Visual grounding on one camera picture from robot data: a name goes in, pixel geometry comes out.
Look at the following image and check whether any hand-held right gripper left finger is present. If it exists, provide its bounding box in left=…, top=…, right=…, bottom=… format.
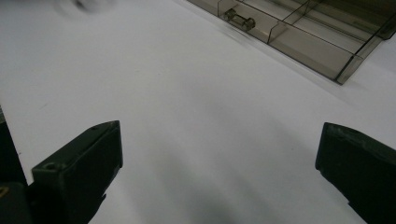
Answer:
left=31, top=119, right=124, bottom=224

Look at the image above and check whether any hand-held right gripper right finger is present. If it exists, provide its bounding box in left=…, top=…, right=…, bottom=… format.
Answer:
left=315, top=121, right=396, bottom=224

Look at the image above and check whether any smoked transparent drawer box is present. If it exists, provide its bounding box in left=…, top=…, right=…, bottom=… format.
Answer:
left=358, top=0, right=396, bottom=41

